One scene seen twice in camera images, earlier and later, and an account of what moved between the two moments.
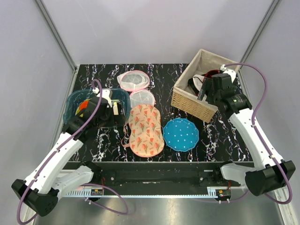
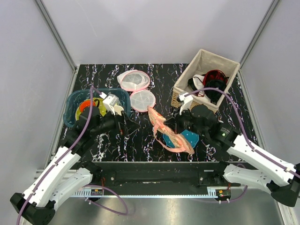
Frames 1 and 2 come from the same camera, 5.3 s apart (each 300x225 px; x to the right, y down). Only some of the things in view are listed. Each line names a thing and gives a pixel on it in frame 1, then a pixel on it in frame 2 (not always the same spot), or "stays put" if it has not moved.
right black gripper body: (212, 96) -> (185, 122)
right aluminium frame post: (240, 71) stays put
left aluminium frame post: (61, 43) stays put
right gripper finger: (206, 84) -> (171, 123)
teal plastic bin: (122, 96) stays put
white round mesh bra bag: (138, 82) stays put
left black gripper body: (110, 120) -> (109, 123)
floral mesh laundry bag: (146, 137) -> (166, 136)
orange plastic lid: (84, 104) stays put
